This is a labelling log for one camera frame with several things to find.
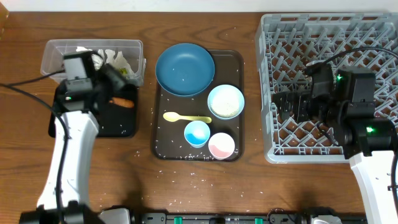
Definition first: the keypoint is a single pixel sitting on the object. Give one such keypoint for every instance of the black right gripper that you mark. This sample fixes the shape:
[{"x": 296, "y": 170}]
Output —
[{"x": 298, "y": 104}]

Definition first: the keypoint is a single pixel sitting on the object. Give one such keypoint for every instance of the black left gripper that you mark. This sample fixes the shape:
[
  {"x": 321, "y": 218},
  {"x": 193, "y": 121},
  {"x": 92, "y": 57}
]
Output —
[{"x": 112, "y": 78}]

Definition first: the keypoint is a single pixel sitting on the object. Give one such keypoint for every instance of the yellow snack wrapper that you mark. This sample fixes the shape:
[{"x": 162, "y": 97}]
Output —
[{"x": 124, "y": 71}]

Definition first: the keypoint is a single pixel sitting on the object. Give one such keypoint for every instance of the orange carrot piece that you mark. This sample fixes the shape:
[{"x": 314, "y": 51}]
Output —
[{"x": 122, "y": 102}]

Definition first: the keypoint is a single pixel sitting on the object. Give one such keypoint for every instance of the light blue bowl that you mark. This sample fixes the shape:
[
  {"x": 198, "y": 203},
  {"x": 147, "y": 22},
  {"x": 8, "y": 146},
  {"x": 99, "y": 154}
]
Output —
[{"x": 226, "y": 102}]

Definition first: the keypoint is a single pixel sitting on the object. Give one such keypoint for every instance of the dark blue plate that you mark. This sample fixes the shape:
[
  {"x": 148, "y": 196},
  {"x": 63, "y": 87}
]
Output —
[{"x": 185, "y": 69}]

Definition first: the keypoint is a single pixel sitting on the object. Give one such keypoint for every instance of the pink cup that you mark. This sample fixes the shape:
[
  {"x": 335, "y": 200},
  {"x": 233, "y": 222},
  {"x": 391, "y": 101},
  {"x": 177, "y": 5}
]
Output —
[{"x": 221, "y": 145}]

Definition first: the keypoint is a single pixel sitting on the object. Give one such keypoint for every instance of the blue cup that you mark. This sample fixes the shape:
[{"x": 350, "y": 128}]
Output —
[{"x": 196, "y": 133}]

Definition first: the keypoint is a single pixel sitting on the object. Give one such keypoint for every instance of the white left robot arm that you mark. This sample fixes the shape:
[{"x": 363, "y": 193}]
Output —
[{"x": 65, "y": 197}]

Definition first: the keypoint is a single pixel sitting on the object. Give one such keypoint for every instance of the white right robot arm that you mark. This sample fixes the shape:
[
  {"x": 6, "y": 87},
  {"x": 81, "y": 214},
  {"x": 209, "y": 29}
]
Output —
[{"x": 370, "y": 146}]

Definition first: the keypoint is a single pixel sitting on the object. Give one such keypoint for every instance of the white paper waste in bin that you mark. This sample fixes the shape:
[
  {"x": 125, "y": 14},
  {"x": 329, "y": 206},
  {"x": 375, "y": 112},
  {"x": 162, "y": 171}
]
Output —
[{"x": 116, "y": 60}]

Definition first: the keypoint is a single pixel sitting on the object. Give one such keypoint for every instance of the black waste tray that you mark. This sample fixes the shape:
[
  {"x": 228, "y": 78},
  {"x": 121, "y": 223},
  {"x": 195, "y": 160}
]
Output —
[{"x": 114, "y": 121}]

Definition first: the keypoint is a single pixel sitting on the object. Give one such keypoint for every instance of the grey dishwasher rack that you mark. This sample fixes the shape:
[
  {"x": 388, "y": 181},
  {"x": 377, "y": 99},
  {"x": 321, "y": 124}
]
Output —
[{"x": 286, "y": 43}]

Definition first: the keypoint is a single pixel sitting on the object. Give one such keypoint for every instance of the clear plastic bin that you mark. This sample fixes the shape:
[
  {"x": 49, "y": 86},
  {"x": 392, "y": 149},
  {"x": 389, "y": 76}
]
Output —
[{"x": 132, "y": 50}]

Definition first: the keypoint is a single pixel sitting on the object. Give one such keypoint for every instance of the yellow plastic spoon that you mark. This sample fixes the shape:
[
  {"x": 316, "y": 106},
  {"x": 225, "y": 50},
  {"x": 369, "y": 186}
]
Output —
[{"x": 173, "y": 117}]

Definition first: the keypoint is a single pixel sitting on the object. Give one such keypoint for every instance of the dark brown serving tray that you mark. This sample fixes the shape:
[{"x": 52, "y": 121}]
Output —
[{"x": 168, "y": 142}]

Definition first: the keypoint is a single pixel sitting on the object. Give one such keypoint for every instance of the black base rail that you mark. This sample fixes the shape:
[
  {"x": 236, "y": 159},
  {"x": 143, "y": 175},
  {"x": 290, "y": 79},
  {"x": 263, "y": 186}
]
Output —
[{"x": 275, "y": 216}]

